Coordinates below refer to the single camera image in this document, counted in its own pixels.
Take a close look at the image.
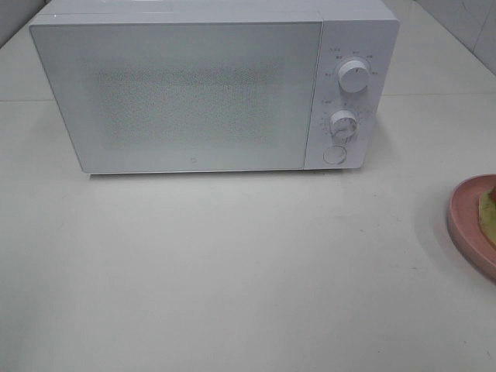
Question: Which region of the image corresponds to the white round door button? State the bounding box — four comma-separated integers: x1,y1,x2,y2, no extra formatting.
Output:
322,145,346,165

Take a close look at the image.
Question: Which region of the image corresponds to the white microwave door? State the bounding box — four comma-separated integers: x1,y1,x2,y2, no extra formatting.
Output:
31,22,321,174

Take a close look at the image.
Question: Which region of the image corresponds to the pink round plate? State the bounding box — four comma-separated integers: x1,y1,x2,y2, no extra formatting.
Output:
446,174,495,281

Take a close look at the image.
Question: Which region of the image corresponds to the toast sandwich with lettuce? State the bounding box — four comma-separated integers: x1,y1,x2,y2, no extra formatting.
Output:
477,186,496,248

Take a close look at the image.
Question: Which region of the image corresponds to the white lower timer knob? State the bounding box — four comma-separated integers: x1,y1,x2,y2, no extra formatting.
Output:
329,109,358,141

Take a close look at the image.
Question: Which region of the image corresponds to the white microwave oven body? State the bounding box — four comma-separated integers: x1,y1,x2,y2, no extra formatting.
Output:
29,1,400,173

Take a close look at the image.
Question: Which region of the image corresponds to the white upper power knob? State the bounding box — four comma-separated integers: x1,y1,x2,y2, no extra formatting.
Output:
337,57,370,93

